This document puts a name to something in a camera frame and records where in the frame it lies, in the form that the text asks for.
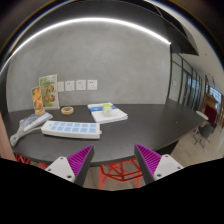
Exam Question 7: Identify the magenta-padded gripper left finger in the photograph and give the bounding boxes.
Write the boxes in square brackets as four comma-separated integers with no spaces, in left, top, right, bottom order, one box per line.
[45,144,96,188]

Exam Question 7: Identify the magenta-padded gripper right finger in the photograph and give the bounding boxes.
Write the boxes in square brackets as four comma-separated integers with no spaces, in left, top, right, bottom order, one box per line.
[133,143,184,186]

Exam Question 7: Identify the green and white charger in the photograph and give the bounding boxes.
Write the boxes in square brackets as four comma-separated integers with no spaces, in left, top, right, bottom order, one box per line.
[101,103,113,117]

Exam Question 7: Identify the white power strip blue sockets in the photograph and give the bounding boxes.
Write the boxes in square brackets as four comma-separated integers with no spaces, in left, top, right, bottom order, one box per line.
[40,120,103,140]

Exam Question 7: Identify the dark chair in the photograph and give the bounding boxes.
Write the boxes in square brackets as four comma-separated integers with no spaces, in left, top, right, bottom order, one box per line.
[193,122,215,149]

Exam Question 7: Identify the beige tape roll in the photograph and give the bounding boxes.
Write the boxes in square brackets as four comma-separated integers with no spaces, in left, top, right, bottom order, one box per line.
[60,105,75,116]

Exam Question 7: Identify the white booklet with blue band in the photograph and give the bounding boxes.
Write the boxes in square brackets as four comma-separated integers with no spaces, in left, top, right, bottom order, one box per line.
[87,101,129,125]

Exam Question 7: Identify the red and wood cabinet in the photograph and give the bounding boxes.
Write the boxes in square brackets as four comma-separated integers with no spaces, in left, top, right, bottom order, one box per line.
[203,103,220,126]

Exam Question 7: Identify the orange menu sign wooden base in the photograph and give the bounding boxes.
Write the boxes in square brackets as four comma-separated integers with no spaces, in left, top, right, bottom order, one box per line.
[31,86,46,117]

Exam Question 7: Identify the green menu sign stand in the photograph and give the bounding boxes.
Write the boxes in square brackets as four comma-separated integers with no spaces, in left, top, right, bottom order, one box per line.
[38,73,61,110]

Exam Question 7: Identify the black-framed glass partition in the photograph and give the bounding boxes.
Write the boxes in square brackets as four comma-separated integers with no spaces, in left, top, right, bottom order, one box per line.
[168,51,205,108]

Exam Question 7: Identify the curved ceiling light strip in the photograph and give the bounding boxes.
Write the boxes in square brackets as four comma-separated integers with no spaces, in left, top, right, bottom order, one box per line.
[0,17,172,76]

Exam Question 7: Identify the red wire-frame chair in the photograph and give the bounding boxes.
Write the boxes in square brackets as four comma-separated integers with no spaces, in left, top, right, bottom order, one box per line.
[13,153,51,169]
[99,157,144,190]

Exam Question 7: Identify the white wall socket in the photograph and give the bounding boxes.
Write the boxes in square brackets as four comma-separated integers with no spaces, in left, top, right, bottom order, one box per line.
[64,80,76,92]
[86,79,99,91]
[75,79,87,91]

